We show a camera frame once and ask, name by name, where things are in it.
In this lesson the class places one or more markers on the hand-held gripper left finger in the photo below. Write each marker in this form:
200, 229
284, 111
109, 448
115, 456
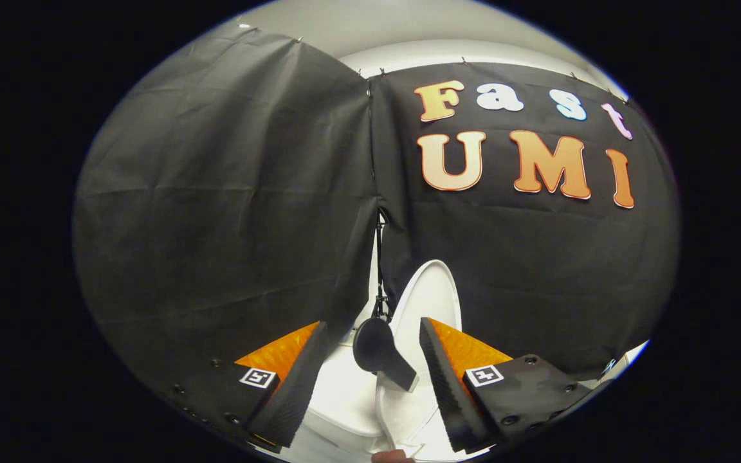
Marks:
300, 386

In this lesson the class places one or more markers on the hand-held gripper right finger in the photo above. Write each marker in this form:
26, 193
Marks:
448, 392

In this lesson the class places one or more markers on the black backdrop cloth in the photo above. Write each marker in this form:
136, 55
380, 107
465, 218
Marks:
229, 206

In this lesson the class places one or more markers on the white toilet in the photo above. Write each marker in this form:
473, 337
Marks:
341, 395

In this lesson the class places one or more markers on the white toilet lid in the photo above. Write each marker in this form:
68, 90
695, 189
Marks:
431, 296

